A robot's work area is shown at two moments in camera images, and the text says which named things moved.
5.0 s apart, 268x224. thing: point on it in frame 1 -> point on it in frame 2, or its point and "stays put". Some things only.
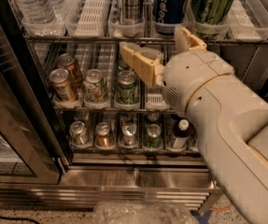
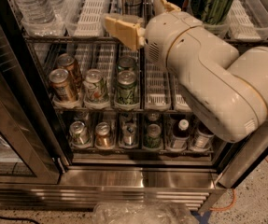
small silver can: (129, 131) stays put
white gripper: (191, 75) -> (166, 36)
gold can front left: (62, 87) stays put
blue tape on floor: (203, 219) stays put
